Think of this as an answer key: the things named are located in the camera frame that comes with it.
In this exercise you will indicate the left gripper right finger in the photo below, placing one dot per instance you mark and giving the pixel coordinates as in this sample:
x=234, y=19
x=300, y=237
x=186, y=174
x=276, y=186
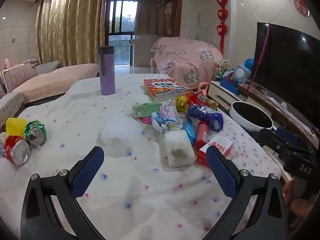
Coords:
x=268, y=219

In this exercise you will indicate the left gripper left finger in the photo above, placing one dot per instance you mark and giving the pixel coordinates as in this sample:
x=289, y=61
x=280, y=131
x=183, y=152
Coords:
x=50, y=207

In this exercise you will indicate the blue snack bag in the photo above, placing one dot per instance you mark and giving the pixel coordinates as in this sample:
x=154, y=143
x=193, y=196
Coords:
x=204, y=113

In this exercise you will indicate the red snack tube wrapper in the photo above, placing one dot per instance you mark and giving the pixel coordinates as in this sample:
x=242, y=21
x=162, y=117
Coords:
x=202, y=135

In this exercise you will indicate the white foam block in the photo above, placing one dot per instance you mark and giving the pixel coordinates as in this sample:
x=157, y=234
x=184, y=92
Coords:
x=179, y=150

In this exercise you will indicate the light blue candy wrapper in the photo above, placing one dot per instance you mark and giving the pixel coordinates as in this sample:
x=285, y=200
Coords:
x=188, y=127

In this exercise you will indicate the red snack bag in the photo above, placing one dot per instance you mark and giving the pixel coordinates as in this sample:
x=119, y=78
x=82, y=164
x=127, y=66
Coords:
x=197, y=99

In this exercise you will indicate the white bubble wrap sheet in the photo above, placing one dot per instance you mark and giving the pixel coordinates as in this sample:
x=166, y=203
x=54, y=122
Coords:
x=120, y=132

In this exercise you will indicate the yellow snack packet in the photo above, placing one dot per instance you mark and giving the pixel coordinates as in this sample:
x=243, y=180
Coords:
x=181, y=103

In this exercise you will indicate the paper wrapper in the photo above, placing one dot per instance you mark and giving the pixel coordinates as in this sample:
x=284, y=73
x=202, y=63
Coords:
x=166, y=119

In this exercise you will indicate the pink spoon-shaped candy pack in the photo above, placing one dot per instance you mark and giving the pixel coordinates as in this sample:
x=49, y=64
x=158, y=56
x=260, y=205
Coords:
x=146, y=120

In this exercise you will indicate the green carton box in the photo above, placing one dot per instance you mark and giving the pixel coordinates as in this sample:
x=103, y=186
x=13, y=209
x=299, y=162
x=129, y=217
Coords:
x=145, y=109

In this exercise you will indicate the white rim trash bin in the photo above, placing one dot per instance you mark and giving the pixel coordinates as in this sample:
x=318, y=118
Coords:
x=250, y=117

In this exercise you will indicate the person's right hand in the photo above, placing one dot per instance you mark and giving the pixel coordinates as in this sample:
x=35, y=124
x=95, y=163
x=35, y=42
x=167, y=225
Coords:
x=300, y=207

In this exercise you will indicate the white tv cabinet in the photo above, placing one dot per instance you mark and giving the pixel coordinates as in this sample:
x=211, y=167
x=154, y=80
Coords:
x=246, y=152

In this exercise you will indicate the red crushed can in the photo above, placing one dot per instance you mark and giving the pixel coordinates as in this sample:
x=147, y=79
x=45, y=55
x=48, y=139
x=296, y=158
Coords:
x=16, y=150

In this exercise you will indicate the green crushed can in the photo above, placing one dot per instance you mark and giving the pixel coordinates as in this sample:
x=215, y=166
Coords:
x=35, y=133

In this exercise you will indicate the black television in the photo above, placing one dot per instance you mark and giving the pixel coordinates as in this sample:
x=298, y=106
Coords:
x=290, y=68

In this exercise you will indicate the yellow plastic cup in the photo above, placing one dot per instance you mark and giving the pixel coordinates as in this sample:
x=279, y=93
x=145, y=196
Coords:
x=16, y=126

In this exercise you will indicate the white dotted tablecloth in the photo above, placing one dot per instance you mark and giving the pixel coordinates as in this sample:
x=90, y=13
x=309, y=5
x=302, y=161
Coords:
x=135, y=194

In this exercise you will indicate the blue toy machine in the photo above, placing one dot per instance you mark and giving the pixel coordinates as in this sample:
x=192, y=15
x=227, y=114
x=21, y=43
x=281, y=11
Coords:
x=232, y=77

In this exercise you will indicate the blue spiky ball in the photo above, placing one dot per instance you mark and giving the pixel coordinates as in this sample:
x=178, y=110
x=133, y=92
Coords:
x=249, y=64

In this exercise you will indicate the pink kettlebell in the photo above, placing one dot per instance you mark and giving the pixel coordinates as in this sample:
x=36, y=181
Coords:
x=203, y=87

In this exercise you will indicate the pink stick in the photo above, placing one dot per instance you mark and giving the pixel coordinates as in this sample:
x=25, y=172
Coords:
x=260, y=57

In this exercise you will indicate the pink cushioned sofa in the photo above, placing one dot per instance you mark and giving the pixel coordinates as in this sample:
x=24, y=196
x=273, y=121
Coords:
x=51, y=79

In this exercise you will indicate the pink heart bed cover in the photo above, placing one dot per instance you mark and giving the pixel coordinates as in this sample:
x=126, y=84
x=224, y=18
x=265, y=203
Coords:
x=188, y=61

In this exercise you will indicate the striped pink pillow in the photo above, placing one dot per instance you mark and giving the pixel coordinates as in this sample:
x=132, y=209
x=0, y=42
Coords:
x=15, y=76

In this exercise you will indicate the red hanging decoration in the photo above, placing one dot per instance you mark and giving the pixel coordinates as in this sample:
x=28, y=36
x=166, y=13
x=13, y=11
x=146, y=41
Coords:
x=222, y=14

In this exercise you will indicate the orange children's book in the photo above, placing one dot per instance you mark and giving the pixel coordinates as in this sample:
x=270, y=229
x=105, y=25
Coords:
x=162, y=90

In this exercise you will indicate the purple thermos bottle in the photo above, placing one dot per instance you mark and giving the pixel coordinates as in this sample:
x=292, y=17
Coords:
x=106, y=70

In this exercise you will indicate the golden curtain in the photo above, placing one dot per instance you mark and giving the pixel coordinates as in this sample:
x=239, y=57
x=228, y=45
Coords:
x=70, y=31

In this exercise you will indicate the balcony glass door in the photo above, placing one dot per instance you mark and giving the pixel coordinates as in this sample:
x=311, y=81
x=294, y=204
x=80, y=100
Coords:
x=134, y=27

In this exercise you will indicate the wire ferris wheel toy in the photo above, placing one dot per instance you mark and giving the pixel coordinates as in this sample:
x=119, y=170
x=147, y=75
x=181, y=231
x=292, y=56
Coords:
x=222, y=67

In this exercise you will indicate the red wall sticker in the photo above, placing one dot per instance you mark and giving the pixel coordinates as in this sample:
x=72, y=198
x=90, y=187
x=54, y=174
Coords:
x=301, y=8

